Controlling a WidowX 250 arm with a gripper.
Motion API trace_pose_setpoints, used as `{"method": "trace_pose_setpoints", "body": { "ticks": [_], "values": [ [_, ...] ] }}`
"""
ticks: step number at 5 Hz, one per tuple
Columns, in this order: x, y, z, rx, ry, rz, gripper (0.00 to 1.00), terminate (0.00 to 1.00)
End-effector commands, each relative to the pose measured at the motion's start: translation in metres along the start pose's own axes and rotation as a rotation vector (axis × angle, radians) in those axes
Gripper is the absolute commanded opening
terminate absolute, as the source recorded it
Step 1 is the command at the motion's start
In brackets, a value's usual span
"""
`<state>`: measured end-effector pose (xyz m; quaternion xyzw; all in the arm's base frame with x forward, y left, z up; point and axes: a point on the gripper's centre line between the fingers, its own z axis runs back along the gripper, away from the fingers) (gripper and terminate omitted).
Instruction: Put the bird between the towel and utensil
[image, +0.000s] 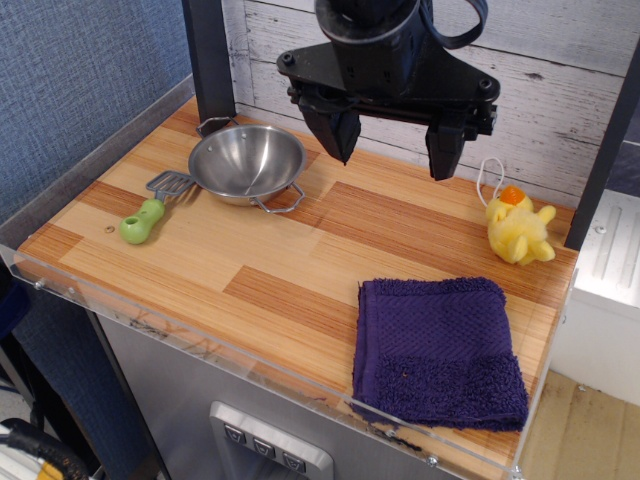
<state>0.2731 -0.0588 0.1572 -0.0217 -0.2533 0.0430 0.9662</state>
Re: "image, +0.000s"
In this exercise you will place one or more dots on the white ribbed appliance top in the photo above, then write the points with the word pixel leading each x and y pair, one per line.
pixel 607 269

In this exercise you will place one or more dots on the green handled grey spatula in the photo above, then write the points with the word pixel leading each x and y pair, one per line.
pixel 136 229

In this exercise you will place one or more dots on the dark left vertical post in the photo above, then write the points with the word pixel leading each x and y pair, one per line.
pixel 209 56

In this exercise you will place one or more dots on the silver control panel with buttons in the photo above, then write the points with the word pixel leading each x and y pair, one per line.
pixel 250 448

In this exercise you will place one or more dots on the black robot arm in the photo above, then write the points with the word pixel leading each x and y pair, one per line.
pixel 386 59

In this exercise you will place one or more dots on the purple folded towel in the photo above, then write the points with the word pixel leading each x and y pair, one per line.
pixel 438 353

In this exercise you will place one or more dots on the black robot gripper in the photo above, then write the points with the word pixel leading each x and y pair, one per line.
pixel 393 64

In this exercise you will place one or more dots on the yellow plush duck toy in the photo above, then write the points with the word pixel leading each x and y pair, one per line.
pixel 517 233

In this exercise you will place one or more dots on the stainless steel bowl with handles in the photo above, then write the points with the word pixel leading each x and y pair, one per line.
pixel 249 165

